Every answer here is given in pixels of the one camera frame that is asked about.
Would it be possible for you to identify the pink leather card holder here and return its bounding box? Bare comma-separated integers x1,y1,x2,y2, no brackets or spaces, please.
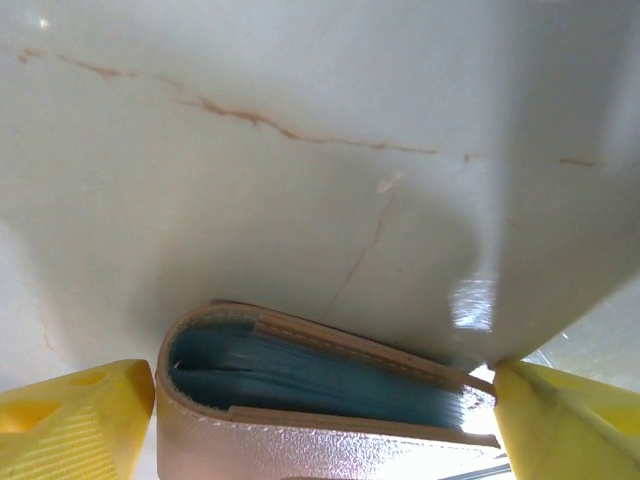
154,299,506,480

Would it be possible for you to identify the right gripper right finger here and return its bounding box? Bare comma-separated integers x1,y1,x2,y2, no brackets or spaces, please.
493,360,640,480

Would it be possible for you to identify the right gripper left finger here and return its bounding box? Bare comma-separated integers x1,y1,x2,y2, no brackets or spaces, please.
0,358,154,480

